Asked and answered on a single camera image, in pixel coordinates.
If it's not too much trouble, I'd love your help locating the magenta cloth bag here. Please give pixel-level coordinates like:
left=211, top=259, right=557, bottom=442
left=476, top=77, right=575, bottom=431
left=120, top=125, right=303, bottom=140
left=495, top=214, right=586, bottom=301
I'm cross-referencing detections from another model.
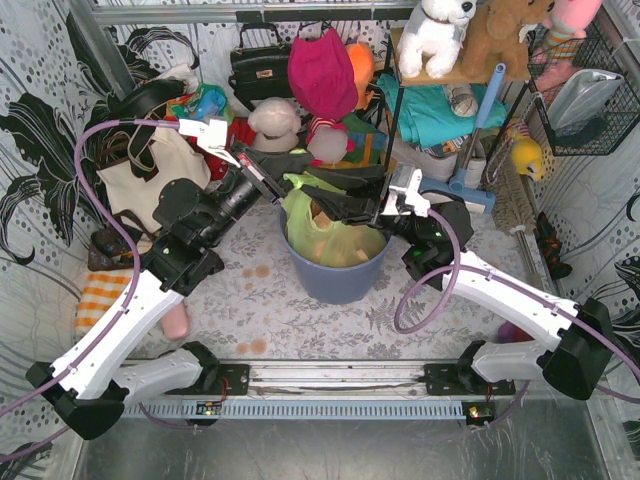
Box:
left=288, top=27, right=358, bottom=120

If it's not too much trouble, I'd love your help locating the beige chenille mop head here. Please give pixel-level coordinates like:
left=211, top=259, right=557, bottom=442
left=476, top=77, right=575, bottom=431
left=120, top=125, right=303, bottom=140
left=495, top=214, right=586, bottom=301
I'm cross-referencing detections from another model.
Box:
left=490, top=162, right=535, bottom=234

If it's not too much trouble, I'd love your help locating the colourful striped bag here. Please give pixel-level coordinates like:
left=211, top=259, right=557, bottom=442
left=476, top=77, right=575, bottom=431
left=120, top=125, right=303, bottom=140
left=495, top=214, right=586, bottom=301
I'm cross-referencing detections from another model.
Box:
left=165, top=84, right=234, bottom=124

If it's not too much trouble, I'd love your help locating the blue trash bin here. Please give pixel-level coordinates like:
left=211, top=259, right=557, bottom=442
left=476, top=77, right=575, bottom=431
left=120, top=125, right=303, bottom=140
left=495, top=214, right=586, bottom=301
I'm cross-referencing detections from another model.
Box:
left=278, top=209, right=393, bottom=305

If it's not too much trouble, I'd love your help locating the orange plush toy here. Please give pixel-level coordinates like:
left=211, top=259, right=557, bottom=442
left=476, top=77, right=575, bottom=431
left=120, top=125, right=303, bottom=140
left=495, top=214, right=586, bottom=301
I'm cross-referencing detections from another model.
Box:
left=346, top=42, right=375, bottom=110

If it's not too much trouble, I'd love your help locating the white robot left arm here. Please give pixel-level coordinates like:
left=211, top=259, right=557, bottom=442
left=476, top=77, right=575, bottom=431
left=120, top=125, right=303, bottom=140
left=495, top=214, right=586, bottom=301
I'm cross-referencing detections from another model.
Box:
left=26, top=142, right=313, bottom=440

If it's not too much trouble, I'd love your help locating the black leather handbag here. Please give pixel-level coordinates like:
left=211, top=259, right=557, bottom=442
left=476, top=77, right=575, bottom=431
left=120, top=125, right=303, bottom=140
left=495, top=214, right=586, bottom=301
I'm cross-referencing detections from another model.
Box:
left=228, top=22, right=294, bottom=111

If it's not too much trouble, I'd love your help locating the orange checkered cloth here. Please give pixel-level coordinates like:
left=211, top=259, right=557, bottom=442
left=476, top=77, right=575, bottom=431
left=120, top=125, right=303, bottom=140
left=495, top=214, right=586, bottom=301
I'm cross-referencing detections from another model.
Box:
left=74, top=269, right=133, bottom=337

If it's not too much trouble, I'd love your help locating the brown plush dog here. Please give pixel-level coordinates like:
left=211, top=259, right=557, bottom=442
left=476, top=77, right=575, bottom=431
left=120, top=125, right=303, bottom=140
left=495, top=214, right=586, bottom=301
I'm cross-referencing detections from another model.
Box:
left=460, top=0, right=555, bottom=81

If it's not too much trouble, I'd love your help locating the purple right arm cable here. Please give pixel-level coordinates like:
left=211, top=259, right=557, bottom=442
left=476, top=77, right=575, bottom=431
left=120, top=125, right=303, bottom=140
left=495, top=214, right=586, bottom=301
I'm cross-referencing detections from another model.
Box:
left=393, top=208, right=640, bottom=429

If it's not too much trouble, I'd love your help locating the small wooden shelf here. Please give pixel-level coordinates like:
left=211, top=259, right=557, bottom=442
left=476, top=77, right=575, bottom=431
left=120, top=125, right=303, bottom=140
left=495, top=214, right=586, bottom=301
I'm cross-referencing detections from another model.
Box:
left=377, top=21, right=530, bottom=147

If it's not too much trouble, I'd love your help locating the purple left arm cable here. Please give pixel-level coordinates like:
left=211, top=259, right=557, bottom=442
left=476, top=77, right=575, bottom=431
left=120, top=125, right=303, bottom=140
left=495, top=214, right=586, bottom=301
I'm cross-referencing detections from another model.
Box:
left=0, top=118, right=184, bottom=466

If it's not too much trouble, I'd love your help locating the black round hat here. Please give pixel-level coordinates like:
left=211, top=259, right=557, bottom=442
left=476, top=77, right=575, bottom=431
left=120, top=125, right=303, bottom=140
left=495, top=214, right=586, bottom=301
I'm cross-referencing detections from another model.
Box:
left=107, top=79, right=186, bottom=120

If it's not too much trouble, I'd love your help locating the white sneaker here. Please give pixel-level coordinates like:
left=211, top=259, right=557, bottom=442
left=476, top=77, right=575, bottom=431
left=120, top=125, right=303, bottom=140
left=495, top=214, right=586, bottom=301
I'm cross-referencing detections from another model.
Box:
left=391, top=138, right=457, bottom=182

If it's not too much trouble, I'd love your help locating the white round plush toy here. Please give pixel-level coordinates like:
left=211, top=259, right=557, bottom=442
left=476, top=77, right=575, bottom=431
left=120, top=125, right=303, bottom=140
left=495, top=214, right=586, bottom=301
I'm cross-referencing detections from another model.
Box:
left=248, top=97, right=301, bottom=153

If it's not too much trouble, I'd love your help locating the green plastic trash bag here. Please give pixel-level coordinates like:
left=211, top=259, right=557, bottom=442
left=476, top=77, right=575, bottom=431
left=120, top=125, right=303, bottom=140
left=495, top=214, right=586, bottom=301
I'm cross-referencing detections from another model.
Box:
left=282, top=172, right=387, bottom=268

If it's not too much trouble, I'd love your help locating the rainbow striped bag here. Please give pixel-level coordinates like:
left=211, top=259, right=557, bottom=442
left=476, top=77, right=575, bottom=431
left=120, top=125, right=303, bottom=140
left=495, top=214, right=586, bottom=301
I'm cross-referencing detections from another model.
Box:
left=342, top=114, right=387, bottom=165

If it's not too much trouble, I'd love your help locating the pink plush toy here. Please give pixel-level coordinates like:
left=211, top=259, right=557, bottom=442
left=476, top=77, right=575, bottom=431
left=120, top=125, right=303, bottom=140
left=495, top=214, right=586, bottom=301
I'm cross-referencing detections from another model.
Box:
left=541, top=0, right=603, bottom=58

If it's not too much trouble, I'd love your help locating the pink faced plush doll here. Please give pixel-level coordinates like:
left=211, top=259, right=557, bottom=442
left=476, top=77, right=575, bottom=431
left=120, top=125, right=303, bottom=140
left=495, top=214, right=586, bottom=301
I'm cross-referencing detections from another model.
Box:
left=307, top=116, right=355, bottom=166

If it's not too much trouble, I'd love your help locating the black wire basket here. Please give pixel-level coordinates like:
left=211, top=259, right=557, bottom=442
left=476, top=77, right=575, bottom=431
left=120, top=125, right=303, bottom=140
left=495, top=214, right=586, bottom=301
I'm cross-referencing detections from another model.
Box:
left=528, top=24, right=639, bottom=156

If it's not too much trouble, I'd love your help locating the teal folded towel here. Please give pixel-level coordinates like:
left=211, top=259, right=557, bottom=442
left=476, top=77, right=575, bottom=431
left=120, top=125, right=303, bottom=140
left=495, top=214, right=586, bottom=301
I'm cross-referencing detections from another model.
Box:
left=377, top=73, right=507, bottom=147

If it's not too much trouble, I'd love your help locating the metal mop pole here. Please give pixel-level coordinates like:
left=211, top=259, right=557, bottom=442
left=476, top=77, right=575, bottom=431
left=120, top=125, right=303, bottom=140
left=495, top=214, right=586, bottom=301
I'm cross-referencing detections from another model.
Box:
left=511, top=173, right=543, bottom=289

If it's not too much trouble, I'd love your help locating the crumpled brown paper trash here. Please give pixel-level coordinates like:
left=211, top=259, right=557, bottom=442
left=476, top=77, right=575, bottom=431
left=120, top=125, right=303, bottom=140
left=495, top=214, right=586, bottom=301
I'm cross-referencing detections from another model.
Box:
left=310, top=200, right=332, bottom=232

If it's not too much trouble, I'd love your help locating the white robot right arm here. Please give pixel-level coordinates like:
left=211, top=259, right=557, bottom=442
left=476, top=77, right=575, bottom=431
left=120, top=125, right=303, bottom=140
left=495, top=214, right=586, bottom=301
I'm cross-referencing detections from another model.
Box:
left=301, top=164, right=614, bottom=400

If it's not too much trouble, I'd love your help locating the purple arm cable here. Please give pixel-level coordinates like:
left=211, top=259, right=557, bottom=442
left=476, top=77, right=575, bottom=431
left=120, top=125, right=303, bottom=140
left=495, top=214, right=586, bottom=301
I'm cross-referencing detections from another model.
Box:
left=0, top=118, right=184, bottom=466
left=393, top=208, right=640, bottom=429

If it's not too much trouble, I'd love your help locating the pink pencil case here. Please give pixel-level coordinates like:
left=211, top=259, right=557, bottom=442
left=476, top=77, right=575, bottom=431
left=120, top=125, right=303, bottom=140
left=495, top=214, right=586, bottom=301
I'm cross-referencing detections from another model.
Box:
left=160, top=302, right=190, bottom=341

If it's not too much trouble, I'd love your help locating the silver pouch in basket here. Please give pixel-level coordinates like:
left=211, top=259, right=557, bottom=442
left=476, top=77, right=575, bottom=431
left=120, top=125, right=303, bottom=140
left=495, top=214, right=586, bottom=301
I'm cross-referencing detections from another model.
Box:
left=547, top=69, right=625, bottom=130

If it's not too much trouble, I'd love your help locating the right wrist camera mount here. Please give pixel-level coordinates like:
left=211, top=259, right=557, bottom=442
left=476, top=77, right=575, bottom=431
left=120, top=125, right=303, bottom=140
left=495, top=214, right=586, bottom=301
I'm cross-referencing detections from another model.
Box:
left=381, top=163, right=431, bottom=218

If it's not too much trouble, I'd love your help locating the cream canvas tote bag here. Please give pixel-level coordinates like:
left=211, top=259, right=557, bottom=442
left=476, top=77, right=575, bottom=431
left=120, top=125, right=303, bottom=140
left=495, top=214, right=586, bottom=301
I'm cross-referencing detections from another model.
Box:
left=95, top=124, right=212, bottom=234

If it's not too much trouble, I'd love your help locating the white husky plush dog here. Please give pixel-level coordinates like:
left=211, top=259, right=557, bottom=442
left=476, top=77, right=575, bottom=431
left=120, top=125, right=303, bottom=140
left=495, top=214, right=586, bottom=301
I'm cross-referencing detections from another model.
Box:
left=398, top=0, right=477, bottom=79

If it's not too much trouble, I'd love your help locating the yellow plush duck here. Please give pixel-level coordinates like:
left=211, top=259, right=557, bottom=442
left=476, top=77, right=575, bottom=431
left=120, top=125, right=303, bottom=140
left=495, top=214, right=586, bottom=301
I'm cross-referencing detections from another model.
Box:
left=507, top=124, right=544, bottom=181

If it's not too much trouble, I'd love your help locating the striped red purple sock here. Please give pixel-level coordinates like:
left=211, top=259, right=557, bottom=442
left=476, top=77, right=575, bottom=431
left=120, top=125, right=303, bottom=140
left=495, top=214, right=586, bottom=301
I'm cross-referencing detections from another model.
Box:
left=497, top=322, right=533, bottom=344

